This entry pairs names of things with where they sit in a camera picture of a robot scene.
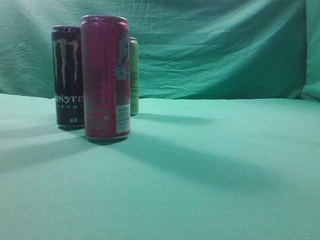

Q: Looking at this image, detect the yellow-green drink can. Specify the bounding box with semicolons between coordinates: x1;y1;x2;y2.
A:
129;37;139;116

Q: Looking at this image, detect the pink energy drink can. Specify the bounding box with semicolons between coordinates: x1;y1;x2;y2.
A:
81;15;131;142

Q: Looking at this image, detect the black Monster energy can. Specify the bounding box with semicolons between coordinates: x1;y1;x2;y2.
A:
51;25;85;129

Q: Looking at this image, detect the green backdrop cloth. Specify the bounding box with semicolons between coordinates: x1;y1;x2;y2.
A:
0;0;320;100

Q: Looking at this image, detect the green table cloth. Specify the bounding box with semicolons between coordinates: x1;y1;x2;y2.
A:
0;94;320;240

